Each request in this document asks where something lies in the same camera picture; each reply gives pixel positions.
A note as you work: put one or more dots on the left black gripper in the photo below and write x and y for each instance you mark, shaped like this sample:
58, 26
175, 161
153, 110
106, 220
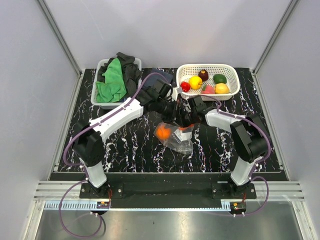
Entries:
176, 111

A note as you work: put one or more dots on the clear zip top bag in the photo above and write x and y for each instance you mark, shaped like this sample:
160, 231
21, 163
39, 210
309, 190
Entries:
180, 139

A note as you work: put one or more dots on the pink fake peach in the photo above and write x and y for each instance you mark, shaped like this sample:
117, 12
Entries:
208, 90

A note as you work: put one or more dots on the yellow fake fruit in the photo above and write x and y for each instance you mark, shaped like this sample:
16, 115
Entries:
221, 88

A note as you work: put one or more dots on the dark red fake fruit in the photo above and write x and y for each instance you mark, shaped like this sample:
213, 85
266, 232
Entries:
203, 74

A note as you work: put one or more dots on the dark green fake vegetable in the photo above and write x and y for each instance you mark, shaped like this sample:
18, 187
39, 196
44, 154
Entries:
219, 79

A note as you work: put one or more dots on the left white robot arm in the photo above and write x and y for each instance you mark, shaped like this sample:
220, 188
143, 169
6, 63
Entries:
89, 142

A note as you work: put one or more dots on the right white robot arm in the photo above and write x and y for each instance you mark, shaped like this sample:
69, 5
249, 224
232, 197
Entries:
248, 133

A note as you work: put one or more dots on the orange fake fruit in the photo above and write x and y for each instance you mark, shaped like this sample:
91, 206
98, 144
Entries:
162, 132

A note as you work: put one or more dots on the white perforated basket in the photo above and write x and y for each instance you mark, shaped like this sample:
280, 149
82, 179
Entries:
186, 71

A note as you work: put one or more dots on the folded dark blue cloth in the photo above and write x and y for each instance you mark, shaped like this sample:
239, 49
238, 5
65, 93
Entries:
161, 75

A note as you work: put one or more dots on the black cloth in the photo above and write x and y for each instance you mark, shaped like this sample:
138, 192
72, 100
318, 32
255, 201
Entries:
130, 72

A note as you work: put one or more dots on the green cloth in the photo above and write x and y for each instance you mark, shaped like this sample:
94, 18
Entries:
113, 88

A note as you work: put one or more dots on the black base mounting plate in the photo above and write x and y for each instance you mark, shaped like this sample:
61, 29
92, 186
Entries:
168, 190

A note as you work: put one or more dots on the grey plastic bin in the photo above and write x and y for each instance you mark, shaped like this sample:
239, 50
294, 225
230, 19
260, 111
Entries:
94, 90

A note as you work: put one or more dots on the white slotted cable duct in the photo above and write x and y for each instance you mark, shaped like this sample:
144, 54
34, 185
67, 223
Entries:
81, 205

